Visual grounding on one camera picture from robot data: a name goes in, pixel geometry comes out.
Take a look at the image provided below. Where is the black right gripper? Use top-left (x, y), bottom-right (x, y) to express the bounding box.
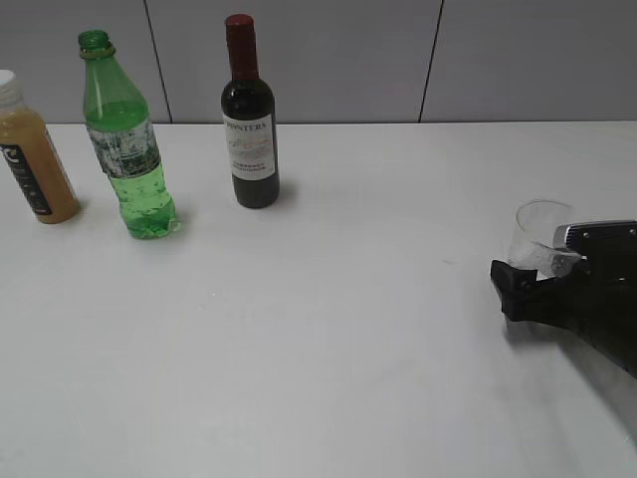
top-left (490, 220), bottom-right (636, 376)

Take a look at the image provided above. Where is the transparent glass cup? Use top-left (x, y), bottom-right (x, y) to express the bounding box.
top-left (507, 199), bottom-right (588, 280)

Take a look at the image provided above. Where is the green sprite bottle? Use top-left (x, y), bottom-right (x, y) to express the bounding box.
top-left (78, 30), bottom-right (177, 239)

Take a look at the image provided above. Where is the dark red wine bottle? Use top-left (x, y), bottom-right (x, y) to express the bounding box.
top-left (221, 14), bottom-right (280, 209)

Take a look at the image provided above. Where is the orange juice bottle white cap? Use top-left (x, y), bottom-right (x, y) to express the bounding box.
top-left (1, 70), bottom-right (80, 224)

